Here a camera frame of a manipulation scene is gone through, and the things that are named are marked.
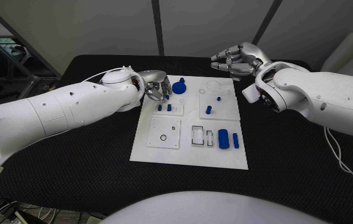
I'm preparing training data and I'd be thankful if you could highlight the white task board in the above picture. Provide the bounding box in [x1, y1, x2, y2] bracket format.
[128, 74, 249, 170]

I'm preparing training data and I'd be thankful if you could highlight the blue gear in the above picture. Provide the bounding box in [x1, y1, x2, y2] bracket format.
[171, 82, 187, 95]

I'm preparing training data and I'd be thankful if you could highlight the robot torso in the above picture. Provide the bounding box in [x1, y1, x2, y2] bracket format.
[98, 190, 331, 224]

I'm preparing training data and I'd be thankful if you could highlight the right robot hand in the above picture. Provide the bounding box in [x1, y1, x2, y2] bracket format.
[209, 42, 273, 82]

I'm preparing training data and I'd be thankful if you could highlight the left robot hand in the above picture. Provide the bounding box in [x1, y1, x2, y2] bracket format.
[136, 69, 172, 102]

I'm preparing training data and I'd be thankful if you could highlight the white cable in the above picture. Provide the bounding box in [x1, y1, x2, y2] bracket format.
[80, 65, 134, 83]
[322, 126, 353, 175]

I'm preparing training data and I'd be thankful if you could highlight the thick blue cylinder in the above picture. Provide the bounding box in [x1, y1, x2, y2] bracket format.
[217, 129, 230, 150]

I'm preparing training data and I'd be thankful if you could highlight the metal rack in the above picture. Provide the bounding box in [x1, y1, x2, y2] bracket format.
[0, 17, 62, 100]

